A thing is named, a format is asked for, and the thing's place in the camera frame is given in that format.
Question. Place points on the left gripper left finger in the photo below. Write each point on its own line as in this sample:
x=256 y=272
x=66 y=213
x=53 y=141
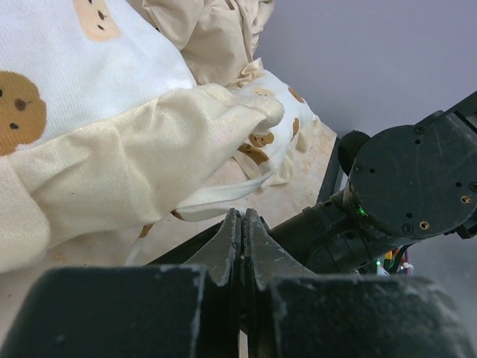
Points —
x=188 y=310

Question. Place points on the small bear print cloth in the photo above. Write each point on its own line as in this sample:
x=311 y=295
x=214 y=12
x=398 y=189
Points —
x=277 y=171

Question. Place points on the bear print white cushion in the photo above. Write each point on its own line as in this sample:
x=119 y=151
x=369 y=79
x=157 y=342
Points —
x=103 y=126

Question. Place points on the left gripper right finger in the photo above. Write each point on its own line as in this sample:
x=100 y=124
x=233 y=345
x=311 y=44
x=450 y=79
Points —
x=293 y=312

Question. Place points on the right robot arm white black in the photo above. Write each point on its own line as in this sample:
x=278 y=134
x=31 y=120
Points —
x=404 y=185

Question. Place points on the cream crumpled blanket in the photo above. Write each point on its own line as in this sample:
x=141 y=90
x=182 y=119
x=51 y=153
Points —
x=217 y=39

